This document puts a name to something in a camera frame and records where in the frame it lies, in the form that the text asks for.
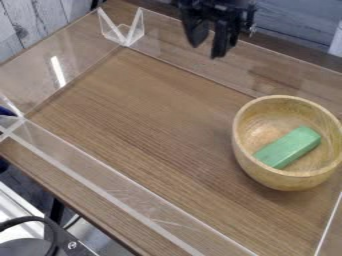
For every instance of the black table leg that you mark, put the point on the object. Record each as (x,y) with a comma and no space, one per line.
(57,211)

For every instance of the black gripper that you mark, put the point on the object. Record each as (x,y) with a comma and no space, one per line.
(230,15)

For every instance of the brown wooden bowl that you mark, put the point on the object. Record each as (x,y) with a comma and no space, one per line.
(264,120)

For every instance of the clear acrylic barrier wall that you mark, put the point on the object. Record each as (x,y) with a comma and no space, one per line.
(123,131)

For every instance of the blue object at left edge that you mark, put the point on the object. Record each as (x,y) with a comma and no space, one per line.
(6,112)

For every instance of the green rectangular block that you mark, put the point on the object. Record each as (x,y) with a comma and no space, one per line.
(285,150)

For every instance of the black metal base plate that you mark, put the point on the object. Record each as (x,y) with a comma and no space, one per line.
(57,243)

